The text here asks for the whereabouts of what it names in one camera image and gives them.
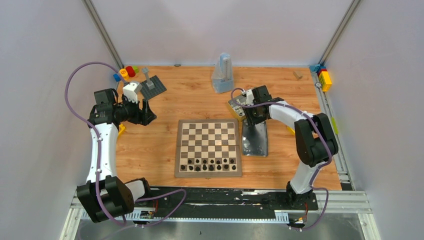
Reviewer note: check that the yellow round toy block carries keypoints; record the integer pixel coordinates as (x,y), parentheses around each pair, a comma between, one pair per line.
(124,74)

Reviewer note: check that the blue metronome in plastic bag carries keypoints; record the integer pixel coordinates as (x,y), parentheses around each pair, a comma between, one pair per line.
(222,77)

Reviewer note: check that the silver tin lid black pieces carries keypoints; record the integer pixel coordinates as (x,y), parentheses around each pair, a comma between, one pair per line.
(254,139)

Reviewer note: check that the wooden chess board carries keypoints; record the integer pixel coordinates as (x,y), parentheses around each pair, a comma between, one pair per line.
(208,139)

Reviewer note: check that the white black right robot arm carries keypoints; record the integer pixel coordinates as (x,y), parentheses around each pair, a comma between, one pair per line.
(314,137)

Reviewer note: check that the gold tin with white pieces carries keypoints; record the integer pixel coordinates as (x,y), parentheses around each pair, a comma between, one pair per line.
(236,110)

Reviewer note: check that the stacked colourful blocks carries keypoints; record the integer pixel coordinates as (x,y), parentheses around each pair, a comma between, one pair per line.
(323,76)

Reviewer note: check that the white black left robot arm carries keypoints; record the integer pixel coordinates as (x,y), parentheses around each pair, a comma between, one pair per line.
(104,196)

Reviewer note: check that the orange toy block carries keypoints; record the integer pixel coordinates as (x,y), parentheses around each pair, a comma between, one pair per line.
(121,129)

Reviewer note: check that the small wooden block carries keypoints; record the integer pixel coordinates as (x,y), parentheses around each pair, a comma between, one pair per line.
(298,74)

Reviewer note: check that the red round toy block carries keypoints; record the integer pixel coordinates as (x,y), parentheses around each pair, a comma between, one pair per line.
(130,71)

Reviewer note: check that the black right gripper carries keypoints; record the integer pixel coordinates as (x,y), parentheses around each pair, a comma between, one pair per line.
(252,121)

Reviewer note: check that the dark grey lego plate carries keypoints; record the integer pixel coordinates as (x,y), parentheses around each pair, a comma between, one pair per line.
(151,86)

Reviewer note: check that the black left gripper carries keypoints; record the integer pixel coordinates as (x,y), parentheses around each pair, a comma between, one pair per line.
(139,112)

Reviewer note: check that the blue toy block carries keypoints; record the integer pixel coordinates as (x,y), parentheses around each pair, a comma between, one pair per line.
(116,77)

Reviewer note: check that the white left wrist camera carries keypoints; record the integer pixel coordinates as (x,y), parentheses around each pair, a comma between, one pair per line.
(131,90)

